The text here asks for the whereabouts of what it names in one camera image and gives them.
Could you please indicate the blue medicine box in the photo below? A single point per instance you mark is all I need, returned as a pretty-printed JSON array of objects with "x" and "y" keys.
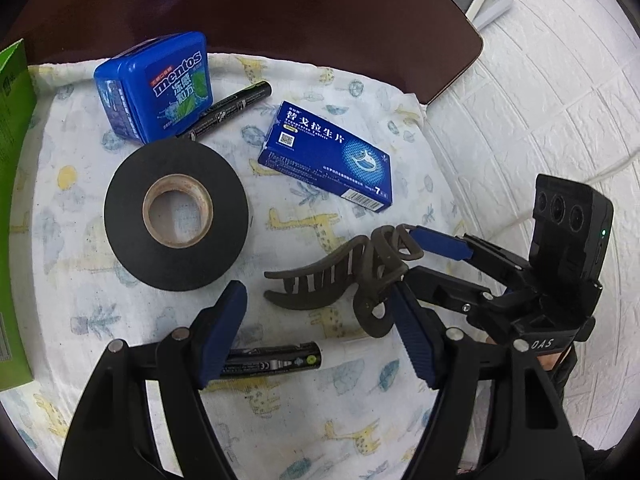
[{"x": 320, "y": 160}]

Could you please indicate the person's right forearm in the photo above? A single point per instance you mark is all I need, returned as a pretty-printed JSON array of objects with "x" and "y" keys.
[{"x": 565, "y": 370}]

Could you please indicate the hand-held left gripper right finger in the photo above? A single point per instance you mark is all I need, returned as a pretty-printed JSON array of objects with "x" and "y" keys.
[{"x": 415, "y": 335}]

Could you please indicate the white frame panel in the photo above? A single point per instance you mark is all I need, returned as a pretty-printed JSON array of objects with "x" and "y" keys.
[{"x": 495, "y": 7}]

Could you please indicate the green cardboard box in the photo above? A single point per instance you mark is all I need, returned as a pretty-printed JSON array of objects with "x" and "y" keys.
[{"x": 12, "y": 160}]

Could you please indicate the black tape roll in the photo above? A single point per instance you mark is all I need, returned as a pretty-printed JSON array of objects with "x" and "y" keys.
[{"x": 125, "y": 210}]

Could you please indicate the black pen with green label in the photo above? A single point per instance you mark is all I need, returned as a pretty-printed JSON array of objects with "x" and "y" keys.
[{"x": 275, "y": 360}]

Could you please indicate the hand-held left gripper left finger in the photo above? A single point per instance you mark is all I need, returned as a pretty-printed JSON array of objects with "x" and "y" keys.
[{"x": 222, "y": 330}]

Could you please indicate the white wall tube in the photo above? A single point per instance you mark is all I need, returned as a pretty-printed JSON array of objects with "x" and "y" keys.
[{"x": 620, "y": 166}]

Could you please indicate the blue mint tin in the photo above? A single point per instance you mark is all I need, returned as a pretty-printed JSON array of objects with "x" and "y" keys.
[{"x": 165, "y": 85}]

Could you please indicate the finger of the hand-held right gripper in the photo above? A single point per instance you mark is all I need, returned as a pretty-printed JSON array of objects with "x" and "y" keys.
[
  {"x": 440, "y": 242},
  {"x": 445, "y": 290}
]

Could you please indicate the dark brown hair claw clip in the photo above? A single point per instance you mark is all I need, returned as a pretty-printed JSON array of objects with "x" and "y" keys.
[{"x": 320, "y": 280}]

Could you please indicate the brown wooden headboard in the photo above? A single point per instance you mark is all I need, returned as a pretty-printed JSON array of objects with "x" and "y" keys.
[{"x": 300, "y": 20}]

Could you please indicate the black marker pen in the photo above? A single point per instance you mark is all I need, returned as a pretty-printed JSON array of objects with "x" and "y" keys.
[{"x": 235, "y": 102}]

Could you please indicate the giraffe printed blanket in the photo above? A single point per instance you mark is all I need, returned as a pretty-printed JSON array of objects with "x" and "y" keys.
[{"x": 300, "y": 410}]

